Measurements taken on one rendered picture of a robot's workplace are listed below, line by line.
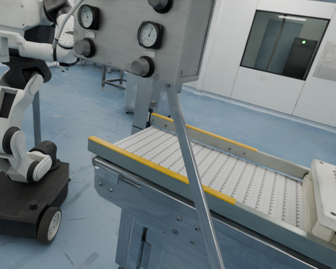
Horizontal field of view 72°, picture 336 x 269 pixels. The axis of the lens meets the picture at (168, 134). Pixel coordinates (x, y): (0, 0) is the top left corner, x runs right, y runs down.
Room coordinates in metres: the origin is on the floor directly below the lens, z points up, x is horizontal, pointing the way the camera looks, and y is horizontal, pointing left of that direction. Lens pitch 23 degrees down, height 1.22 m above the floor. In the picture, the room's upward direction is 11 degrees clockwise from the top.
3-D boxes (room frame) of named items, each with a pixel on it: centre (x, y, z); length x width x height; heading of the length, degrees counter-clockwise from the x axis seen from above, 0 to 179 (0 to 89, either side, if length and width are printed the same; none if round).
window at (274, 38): (5.30, -1.94, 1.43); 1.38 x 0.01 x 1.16; 67
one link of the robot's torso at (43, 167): (1.24, 0.85, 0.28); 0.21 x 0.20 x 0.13; 3
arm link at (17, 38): (0.97, 0.71, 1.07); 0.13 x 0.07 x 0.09; 111
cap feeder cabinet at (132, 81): (3.49, 0.36, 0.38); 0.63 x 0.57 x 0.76; 67
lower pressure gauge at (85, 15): (0.42, 0.17, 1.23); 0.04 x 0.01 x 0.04; 66
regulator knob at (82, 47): (0.42, 0.17, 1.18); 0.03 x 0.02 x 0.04; 66
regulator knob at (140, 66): (0.37, 0.06, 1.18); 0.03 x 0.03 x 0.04; 66
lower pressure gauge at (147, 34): (0.37, 0.05, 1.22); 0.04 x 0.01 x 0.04; 66
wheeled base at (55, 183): (1.21, 0.85, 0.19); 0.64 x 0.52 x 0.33; 3
